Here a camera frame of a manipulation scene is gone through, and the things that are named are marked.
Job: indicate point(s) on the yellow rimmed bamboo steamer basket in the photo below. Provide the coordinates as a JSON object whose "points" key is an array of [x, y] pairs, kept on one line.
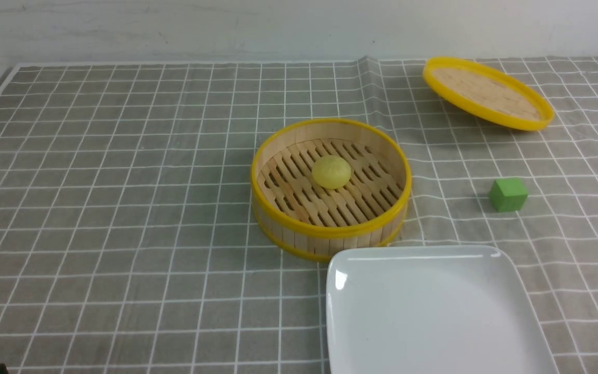
{"points": [[315, 223]]}

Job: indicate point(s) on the green cube block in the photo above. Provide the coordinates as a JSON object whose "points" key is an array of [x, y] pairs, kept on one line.
{"points": [[508, 194]]}

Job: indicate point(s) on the white square plate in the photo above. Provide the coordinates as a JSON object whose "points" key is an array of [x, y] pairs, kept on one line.
{"points": [[431, 309]]}

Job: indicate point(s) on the yellow steamed bun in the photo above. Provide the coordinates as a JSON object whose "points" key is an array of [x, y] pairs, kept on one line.
{"points": [[331, 172]]}

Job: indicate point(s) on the yellow rimmed bamboo steamer lid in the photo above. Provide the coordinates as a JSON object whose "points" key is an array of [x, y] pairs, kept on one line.
{"points": [[488, 93]]}

